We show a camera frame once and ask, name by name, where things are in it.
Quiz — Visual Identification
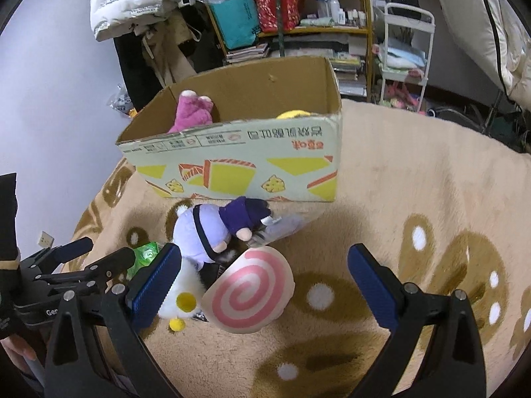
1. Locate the teal bag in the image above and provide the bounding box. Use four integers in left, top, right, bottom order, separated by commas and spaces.
206, 0, 261, 50

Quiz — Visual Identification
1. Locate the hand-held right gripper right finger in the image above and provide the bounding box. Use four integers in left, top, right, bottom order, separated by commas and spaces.
347, 244, 488, 398

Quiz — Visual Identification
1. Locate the purple and white plush doll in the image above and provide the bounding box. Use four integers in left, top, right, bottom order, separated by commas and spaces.
172, 196, 274, 270

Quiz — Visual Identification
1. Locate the messy pile of books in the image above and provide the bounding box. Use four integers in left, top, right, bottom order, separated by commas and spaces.
332, 53, 368, 99

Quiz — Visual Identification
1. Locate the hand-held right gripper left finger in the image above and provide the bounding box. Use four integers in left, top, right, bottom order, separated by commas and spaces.
43, 242, 183, 398

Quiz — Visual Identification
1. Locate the printed cardboard box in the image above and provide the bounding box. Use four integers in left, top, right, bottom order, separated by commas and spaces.
115, 55, 344, 203

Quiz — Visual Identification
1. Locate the cream recliner chair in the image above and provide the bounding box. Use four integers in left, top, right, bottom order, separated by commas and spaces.
423, 0, 531, 109

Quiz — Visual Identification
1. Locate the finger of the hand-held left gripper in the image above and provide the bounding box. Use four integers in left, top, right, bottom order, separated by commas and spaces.
41, 247, 137, 289
19, 237, 94, 276

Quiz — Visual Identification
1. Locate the red patterned bag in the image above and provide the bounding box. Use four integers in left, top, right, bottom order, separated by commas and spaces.
249, 0, 308, 33

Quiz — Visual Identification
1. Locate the yellow wooden bookshelf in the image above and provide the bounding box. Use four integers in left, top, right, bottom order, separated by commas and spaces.
189, 0, 374, 101

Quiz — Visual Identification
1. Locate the green pole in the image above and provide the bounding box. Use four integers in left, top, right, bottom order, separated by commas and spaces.
271, 0, 288, 59

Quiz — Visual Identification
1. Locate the group of cosmetic bottles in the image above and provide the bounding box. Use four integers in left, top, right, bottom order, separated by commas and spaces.
313, 0, 368, 28

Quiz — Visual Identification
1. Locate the white puffer jacket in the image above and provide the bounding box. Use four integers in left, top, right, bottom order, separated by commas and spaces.
89, 0, 197, 42

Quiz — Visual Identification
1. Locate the black hanging coat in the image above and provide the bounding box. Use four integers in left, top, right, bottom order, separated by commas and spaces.
114, 29, 151, 110

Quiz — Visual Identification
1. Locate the plastic bag on floor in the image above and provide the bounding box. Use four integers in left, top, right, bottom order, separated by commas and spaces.
109, 84, 137, 119

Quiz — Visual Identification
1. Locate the beige printed blanket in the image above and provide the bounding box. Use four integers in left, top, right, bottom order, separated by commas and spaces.
68, 99, 531, 398

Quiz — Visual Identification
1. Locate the person's left hand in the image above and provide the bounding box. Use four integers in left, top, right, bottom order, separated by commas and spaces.
0, 334, 38, 366

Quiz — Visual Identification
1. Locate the pink plush toy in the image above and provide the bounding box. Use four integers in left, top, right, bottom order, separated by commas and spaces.
168, 89, 215, 133

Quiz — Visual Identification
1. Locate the green packet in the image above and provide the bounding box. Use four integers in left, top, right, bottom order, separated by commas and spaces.
126, 241, 162, 278

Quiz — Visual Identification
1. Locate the white plush duck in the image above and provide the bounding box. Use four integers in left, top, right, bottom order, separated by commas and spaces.
158, 259, 208, 332

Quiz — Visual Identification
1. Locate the black hanging garment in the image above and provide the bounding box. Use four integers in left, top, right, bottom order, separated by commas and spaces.
178, 4, 225, 72

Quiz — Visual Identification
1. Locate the beige hanging garment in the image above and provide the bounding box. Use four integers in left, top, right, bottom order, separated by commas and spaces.
141, 8, 200, 89

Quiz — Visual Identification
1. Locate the pink swirl plush cushion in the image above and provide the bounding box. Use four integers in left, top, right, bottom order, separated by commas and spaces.
202, 245, 296, 334

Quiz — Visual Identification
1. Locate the white utility cart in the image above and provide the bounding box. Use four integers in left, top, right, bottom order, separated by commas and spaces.
373, 2, 435, 113

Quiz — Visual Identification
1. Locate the light blue folded cloth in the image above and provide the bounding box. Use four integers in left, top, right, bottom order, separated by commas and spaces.
384, 47, 428, 69

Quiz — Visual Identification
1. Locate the clear plastic packet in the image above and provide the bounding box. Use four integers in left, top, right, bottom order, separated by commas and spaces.
249, 211, 310, 246

